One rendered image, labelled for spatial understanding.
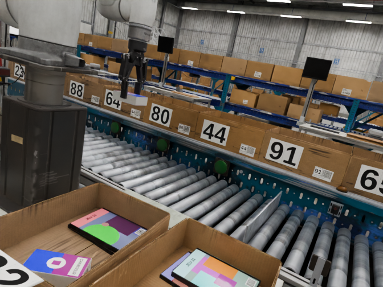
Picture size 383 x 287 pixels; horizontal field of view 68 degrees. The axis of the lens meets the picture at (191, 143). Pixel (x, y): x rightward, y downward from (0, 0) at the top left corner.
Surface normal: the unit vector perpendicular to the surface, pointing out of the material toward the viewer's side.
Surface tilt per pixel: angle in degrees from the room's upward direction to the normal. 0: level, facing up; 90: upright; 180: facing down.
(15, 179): 90
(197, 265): 0
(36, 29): 97
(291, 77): 90
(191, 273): 0
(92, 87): 91
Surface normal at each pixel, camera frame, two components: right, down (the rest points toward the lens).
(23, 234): 0.88, 0.25
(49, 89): 0.63, 0.33
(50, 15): 0.41, 0.33
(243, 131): -0.51, 0.11
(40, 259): 0.19, -0.95
